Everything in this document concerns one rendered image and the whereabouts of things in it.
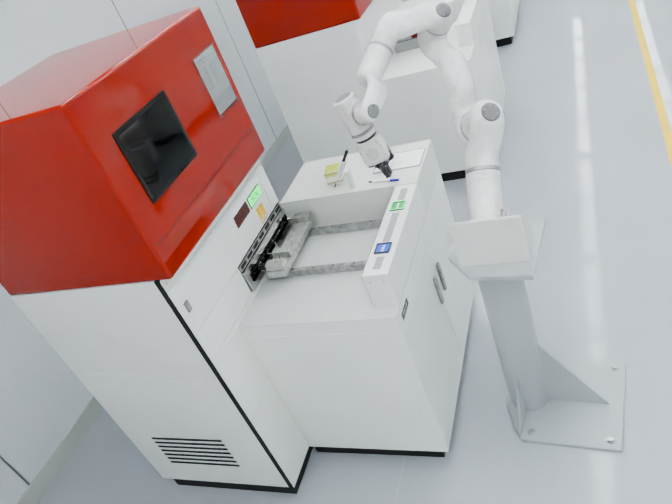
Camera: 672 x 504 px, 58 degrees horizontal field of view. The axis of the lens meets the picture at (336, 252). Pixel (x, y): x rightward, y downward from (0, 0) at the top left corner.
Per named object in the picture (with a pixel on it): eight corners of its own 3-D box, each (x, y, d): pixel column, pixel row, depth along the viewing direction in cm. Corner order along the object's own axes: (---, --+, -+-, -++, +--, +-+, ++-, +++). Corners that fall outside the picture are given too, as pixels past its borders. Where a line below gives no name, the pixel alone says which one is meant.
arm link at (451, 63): (475, 141, 206) (461, 155, 222) (506, 129, 208) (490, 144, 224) (417, 12, 212) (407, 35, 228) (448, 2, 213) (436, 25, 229)
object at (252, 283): (251, 291, 237) (240, 273, 232) (288, 225, 269) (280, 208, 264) (254, 291, 236) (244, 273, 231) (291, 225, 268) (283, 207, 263)
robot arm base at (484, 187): (524, 225, 209) (519, 173, 212) (503, 217, 194) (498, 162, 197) (473, 233, 221) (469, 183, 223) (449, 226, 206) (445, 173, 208)
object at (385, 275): (373, 307, 208) (361, 276, 201) (404, 215, 248) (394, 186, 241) (399, 305, 204) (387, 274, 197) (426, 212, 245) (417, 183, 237)
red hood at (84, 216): (9, 296, 219) (-111, 154, 187) (127, 177, 279) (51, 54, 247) (173, 280, 188) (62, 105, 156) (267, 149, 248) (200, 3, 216)
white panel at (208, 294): (210, 367, 212) (153, 282, 191) (287, 229, 272) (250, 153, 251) (217, 367, 211) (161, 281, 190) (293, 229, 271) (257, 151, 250)
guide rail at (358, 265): (269, 279, 245) (266, 273, 243) (271, 275, 246) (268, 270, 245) (385, 268, 224) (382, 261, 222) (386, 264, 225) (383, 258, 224)
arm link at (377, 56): (410, 50, 207) (379, 128, 202) (381, 58, 220) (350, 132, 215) (393, 34, 202) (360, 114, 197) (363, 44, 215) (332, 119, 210)
